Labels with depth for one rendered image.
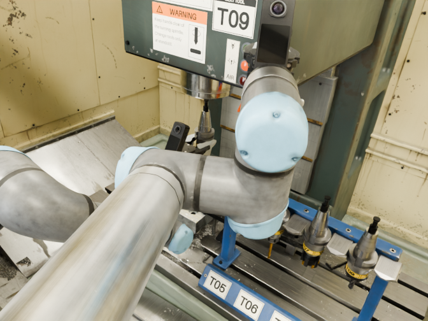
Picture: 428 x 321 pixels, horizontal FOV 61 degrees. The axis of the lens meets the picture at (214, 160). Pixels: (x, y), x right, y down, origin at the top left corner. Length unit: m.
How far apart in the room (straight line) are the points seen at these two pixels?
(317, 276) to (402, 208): 0.80
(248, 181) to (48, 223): 0.38
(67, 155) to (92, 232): 1.72
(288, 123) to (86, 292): 0.23
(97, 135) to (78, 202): 1.46
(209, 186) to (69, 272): 0.22
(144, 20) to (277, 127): 0.61
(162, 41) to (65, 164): 1.21
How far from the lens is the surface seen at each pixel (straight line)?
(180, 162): 0.45
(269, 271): 1.24
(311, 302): 1.20
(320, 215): 0.88
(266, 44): 0.53
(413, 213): 1.96
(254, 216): 0.45
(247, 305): 1.11
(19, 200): 0.68
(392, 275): 0.91
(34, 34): 1.89
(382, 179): 1.90
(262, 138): 0.37
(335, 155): 1.51
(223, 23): 0.77
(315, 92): 1.40
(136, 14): 0.94
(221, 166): 0.45
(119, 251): 0.29
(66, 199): 0.69
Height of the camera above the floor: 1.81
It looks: 31 degrees down
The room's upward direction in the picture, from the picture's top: 4 degrees clockwise
